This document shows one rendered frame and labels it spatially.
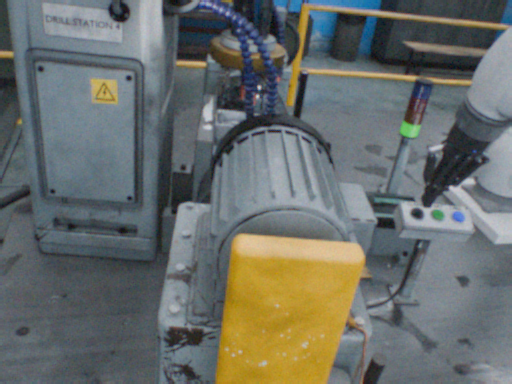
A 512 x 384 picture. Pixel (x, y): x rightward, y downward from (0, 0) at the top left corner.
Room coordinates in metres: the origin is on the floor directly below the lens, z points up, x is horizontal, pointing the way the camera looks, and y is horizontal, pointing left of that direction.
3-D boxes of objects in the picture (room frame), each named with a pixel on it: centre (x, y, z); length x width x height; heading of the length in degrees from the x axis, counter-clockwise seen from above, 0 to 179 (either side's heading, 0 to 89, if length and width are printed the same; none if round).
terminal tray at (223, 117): (1.15, 0.08, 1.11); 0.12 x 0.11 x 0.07; 97
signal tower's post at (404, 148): (1.52, -0.46, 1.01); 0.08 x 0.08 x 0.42; 7
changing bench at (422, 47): (6.12, -2.13, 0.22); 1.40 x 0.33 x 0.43; 106
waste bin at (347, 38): (6.51, -0.80, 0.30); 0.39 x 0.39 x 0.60
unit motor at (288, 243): (0.53, -0.06, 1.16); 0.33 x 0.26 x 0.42; 7
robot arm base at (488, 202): (1.54, -0.82, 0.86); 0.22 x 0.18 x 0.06; 13
